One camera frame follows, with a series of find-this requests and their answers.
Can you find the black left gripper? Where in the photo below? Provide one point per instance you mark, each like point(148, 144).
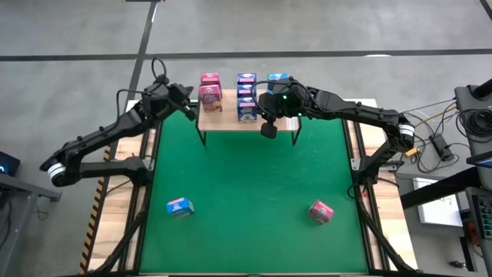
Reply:
point(180, 96)

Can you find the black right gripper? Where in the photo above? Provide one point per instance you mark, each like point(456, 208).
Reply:
point(284, 102)

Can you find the pink Raisin Bran cereal box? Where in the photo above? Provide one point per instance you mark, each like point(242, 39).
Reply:
point(210, 100)
point(210, 78)
point(320, 211)

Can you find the blue Frosted Flakes cereal box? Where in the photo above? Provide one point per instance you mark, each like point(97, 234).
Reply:
point(246, 79)
point(246, 111)

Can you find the blue Rice Krispies cereal box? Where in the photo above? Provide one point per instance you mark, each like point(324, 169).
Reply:
point(276, 78)
point(180, 207)

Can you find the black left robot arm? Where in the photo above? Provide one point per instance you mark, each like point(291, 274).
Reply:
point(100, 132)

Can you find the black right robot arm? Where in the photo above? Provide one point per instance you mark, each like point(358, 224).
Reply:
point(357, 111)

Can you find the wooden shelf with black legs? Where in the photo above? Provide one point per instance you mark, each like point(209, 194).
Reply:
point(230, 125)

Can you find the green table mat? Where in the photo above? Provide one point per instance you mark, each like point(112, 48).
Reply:
point(253, 192)

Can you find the yellow black hazard tape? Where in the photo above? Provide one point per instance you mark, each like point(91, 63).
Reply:
point(94, 223)

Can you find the black power adapter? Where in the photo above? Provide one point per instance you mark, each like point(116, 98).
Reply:
point(441, 147)

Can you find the black diagonal beam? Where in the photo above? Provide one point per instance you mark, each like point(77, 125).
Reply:
point(434, 192)

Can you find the white board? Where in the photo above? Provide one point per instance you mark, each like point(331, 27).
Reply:
point(438, 211)

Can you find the dark laptop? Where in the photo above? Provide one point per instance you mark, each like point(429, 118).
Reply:
point(9, 163)

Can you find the small black floor object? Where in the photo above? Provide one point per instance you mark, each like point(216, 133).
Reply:
point(458, 264)

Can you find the black keyboard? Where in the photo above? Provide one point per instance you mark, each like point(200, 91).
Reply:
point(486, 215)

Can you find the white metal bracket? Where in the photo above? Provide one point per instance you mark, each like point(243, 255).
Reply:
point(356, 163)

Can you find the black aluminium table frame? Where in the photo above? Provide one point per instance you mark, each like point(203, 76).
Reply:
point(366, 238)

